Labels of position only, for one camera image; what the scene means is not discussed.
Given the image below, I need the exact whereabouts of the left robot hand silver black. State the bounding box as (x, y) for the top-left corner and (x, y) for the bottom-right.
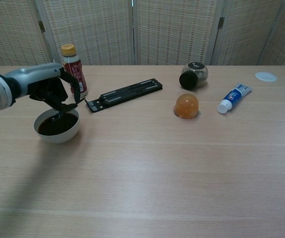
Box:
(3, 62), (82, 114)

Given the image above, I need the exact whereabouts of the cup of dark liquid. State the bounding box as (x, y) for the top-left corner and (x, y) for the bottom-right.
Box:
(33, 107), (80, 144)

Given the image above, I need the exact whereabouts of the red label bottle gold cap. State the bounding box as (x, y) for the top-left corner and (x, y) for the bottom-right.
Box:
(61, 44), (89, 98)

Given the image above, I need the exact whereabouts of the woven folding screen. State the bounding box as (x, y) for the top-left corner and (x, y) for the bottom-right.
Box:
(0, 0), (285, 70)

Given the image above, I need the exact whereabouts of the black folding laptop stand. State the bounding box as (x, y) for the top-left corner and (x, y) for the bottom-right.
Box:
(84, 78), (164, 114)

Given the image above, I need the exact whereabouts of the glass jar with black lid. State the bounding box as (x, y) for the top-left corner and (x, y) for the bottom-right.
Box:
(179, 62), (209, 90)

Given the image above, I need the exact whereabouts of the orange jelly cup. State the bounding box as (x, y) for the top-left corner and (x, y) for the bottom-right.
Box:
(173, 93), (202, 120)

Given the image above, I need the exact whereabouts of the blue white toothpaste tube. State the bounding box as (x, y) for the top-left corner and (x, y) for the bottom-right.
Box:
(217, 83), (253, 114)

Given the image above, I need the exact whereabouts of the white round grommet cover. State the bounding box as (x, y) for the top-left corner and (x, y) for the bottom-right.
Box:
(255, 71), (278, 82)

